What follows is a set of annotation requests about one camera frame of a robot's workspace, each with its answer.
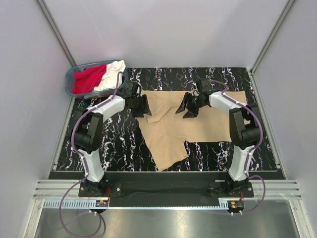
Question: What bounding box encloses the tan polo shirt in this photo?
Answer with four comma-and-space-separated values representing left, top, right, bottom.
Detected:
137, 90, 248, 172

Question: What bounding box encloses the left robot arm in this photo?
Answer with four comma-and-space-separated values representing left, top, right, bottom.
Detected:
70, 80, 152, 197

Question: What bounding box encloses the white shirt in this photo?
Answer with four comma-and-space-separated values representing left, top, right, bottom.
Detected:
93, 60, 126, 92

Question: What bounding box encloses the aluminium rail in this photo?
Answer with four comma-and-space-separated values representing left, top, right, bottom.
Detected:
33, 179, 301, 199

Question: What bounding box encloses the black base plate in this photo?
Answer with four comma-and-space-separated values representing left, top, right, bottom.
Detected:
79, 172, 254, 209

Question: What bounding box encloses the right aluminium frame post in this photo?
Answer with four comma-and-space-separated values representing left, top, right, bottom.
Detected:
250, 0, 297, 74

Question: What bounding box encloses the red shirt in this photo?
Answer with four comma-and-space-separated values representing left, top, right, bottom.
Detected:
72, 64, 106, 95

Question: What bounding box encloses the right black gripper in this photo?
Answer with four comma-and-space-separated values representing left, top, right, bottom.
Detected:
176, 92, 206, 119

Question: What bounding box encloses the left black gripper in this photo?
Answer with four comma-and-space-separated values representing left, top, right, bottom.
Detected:
130, 95, 152, 118

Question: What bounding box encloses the white slotted cable duct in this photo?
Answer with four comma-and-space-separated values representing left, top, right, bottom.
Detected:
43, 199, 243, 211

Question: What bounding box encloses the aluminium frame post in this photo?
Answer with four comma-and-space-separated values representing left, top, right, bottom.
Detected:
35, 0, 77, 66
250, 0, 297, 74

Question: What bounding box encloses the teal laundry basket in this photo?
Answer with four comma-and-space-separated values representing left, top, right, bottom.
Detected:
65, 59, 128, 99

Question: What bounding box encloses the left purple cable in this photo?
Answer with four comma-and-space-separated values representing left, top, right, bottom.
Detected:
59, 71, 126, 236

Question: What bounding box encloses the left aluminium frame post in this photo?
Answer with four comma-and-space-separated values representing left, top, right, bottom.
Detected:
35, 0, 77, 66

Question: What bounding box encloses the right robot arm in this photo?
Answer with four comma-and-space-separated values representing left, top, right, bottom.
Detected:
175, 78, 263, 197

